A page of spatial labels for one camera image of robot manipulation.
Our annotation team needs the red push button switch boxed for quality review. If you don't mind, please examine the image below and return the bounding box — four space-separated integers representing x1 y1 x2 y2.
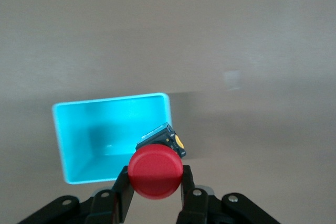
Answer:
128 122 186 200

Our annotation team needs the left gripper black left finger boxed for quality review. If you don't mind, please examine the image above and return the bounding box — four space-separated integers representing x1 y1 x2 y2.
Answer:
18 165 136 224

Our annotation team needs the cyan plastic bin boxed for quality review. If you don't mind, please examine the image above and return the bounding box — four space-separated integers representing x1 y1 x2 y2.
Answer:
51 92 173 185

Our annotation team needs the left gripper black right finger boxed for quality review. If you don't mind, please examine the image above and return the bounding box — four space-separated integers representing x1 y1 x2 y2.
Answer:
177 165 281 224

